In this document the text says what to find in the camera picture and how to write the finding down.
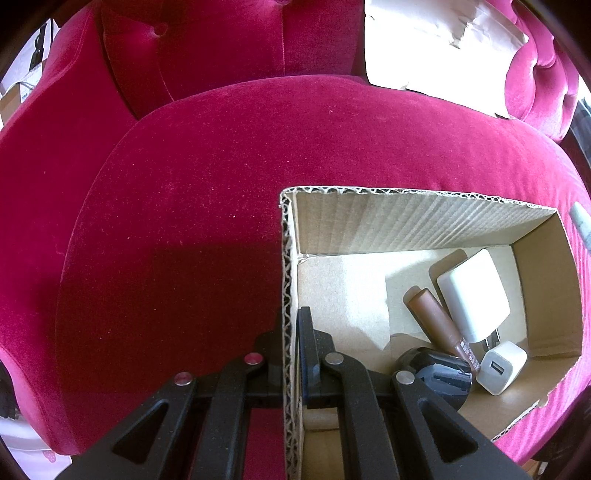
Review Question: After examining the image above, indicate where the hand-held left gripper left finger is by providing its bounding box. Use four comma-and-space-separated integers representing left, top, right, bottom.
55, 329, 283, 480

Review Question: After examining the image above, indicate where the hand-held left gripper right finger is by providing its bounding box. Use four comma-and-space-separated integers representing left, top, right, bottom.
298, 305, 532, 480

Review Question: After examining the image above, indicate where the black round device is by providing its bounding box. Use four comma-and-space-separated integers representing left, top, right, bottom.
396, 347, 474, 412

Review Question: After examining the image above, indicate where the brown lip gloss tube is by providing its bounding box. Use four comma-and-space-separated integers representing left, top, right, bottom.
404, 286, 482, 376

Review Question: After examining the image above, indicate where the brown cardboard box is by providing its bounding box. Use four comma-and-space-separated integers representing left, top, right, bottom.
278, 185, 583, 480

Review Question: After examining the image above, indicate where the large white power adapter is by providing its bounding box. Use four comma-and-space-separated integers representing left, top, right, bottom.
436, 248, 511, 355

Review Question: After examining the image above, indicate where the small white charger cube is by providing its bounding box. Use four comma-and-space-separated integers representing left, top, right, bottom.
475, 340, 528, 396

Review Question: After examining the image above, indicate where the red velvet armchair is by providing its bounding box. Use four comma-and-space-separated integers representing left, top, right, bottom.
0, 0, 591, 464

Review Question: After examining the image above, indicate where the white cloth with pink print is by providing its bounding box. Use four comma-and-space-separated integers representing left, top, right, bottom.
0, 411, 63, 478

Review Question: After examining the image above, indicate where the white cardboard sheet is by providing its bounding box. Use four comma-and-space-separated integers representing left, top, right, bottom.
364, 0, 529, 120

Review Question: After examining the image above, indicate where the brown cardboard carton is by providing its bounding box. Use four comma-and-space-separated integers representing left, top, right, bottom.
0, 80, 34, 127

